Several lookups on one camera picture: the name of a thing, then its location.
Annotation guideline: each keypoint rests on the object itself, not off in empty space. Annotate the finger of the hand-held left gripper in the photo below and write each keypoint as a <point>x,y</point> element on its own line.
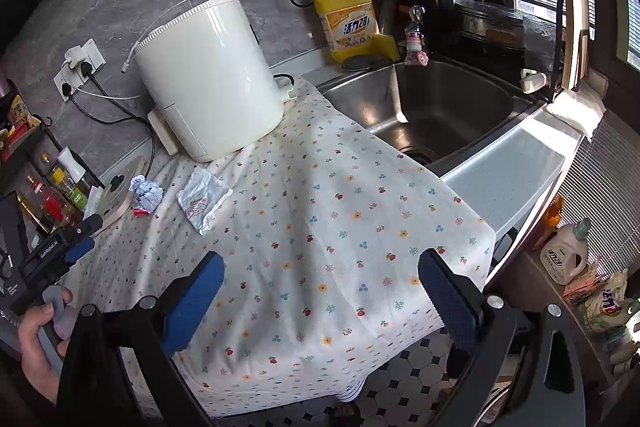
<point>80,249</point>
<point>90,224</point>

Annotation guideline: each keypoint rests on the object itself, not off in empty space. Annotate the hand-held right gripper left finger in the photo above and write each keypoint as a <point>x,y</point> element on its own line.
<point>195,297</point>

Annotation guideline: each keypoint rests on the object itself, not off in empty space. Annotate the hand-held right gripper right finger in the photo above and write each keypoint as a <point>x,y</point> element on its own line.
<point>450,302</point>

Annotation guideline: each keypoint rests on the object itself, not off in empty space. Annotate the white blue paper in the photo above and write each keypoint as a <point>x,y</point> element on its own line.
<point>145,193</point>

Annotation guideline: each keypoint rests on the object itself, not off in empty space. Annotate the person's left hand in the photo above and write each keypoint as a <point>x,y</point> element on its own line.
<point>40,357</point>

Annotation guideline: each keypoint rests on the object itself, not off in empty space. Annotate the black box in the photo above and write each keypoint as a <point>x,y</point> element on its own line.
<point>15,247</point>

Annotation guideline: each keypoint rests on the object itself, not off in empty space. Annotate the green sauce bottle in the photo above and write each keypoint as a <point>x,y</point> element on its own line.
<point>72,192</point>

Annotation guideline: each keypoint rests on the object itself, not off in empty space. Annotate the cream appliance base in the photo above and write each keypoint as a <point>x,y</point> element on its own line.
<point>120,197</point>

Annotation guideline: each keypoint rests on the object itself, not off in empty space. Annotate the red sauce bottle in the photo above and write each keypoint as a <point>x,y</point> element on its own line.
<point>47,202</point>

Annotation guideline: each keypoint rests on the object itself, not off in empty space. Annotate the small red wrapper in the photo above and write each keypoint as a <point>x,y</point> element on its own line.
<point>140,212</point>

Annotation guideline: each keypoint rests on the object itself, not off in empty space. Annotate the white tube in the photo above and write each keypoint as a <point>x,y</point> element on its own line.
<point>72,167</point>

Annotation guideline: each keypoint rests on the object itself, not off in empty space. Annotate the clear plastic bag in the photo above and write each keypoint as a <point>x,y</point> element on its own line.
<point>202,197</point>

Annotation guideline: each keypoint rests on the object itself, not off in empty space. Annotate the white laundry detergent bottle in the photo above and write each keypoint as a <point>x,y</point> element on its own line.
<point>565,257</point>

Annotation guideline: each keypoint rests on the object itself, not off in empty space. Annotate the orange bottle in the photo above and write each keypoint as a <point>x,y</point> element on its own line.
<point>554,217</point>

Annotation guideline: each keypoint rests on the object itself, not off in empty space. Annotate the floral tablecloth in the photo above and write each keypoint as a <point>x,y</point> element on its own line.
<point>325,232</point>

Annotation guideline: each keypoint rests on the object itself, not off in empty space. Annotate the colourful snack bag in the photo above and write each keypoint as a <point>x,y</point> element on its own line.
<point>600,297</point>

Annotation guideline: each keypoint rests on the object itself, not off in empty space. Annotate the white air fryer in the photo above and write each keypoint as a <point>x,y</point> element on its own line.
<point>210,82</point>

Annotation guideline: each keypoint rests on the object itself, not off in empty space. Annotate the stainless steel sink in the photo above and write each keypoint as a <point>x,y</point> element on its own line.
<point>450,107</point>

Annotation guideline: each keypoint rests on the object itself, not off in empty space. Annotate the white cloth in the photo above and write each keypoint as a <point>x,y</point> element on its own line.
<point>575,109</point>

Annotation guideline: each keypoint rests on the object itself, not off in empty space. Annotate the white soap dish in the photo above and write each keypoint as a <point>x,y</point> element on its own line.
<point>532,81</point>

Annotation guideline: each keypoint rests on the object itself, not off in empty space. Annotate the black round sink strainer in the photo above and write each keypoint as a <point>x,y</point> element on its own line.
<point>360,63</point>

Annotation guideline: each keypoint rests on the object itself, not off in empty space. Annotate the yellow sponge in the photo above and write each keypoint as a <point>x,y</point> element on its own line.
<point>387,49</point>

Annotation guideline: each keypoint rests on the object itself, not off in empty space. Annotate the yellow detergent bottle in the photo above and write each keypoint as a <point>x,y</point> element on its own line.
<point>350,22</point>

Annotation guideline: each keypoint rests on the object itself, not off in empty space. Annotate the wooden cutting board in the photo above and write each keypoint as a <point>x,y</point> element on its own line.
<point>570,7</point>

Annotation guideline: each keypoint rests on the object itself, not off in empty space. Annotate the white wall socket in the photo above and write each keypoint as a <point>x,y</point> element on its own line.
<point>80,67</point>

